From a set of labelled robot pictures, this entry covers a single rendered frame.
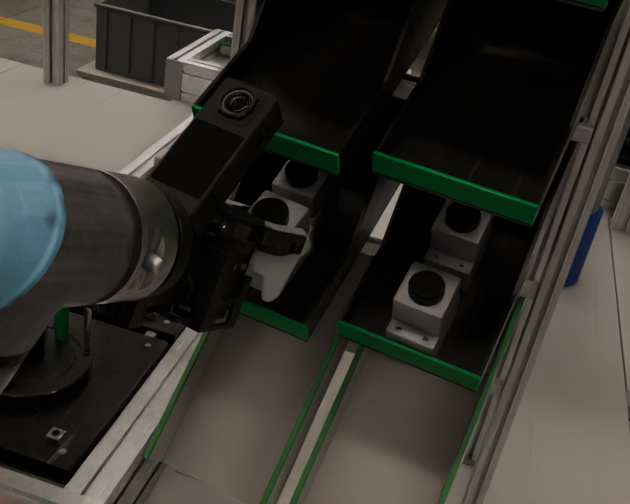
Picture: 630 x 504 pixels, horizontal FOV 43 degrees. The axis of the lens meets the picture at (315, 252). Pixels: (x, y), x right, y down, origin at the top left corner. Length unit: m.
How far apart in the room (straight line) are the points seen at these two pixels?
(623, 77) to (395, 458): 0.41
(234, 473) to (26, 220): 0.52
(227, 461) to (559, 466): 0.52
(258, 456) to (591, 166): 0.42
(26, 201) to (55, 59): 1.76
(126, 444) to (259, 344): 0.19
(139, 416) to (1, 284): 0.61
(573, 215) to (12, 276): 0.51
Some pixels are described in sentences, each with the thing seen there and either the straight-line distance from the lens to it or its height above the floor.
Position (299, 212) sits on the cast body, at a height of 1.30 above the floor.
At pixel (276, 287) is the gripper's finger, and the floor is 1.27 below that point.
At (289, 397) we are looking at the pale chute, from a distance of 0.83.
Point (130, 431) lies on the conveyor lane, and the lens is 0.95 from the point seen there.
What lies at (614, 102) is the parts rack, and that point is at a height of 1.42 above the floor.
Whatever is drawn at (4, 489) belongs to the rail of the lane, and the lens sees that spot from 0.90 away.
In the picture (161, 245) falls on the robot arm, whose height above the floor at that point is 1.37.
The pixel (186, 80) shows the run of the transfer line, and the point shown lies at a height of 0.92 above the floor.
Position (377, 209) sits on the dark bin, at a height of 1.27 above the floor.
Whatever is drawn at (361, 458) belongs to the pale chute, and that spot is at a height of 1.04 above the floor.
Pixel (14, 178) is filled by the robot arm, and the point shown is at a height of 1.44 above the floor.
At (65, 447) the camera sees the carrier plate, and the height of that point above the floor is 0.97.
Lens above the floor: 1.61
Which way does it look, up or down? 30 degrees down
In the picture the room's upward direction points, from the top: 10 degrees clockwise
